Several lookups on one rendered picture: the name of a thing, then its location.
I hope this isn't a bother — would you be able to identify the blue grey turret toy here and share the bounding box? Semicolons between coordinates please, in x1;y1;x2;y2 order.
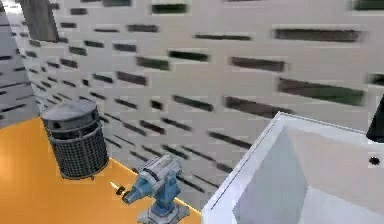
115;152;192;224

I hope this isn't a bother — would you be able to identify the grey mesh waste bin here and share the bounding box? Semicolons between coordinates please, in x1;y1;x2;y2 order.
40;98;111;181

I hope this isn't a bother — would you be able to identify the black tap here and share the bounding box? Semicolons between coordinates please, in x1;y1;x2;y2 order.
365;95;384;144

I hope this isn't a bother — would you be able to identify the grey wall post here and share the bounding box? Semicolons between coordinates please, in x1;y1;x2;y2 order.
20;0;61;43

